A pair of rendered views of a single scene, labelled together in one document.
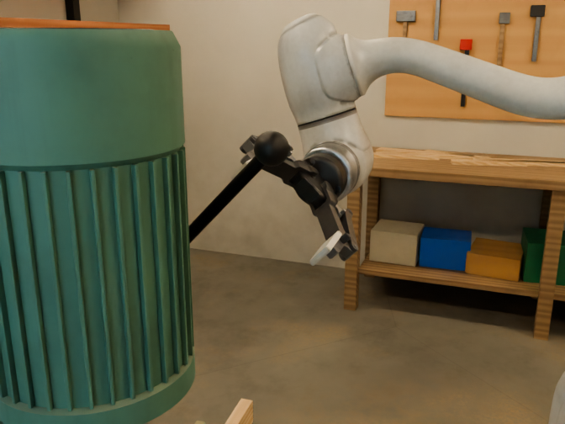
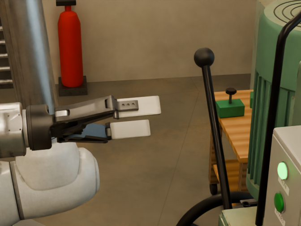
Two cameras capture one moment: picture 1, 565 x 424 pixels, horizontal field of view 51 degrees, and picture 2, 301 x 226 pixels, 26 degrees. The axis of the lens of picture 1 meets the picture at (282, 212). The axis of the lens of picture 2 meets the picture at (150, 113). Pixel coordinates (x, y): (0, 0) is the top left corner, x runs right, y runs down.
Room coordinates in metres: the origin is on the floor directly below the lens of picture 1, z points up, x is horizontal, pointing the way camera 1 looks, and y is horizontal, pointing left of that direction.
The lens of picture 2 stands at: (1.13, 0.87, 1.83)
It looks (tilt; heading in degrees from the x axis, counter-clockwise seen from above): 28 degrees down; 242
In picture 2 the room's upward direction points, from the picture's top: straight up
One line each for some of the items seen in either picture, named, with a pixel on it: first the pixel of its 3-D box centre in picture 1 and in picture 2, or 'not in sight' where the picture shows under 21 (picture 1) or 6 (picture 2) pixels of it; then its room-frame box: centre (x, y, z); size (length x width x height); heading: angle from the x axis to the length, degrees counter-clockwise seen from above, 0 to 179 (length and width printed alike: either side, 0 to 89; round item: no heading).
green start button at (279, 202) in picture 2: not in sight; (278, 202); (0.74, 0.42, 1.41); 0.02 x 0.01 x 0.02; 73
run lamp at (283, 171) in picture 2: not in sight; (282, 171); (0.74, 0.42, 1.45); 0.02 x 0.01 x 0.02; 73
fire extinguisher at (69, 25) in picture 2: not in sight; (70, 45); (-0.19, -2.72, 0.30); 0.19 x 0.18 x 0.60; 70
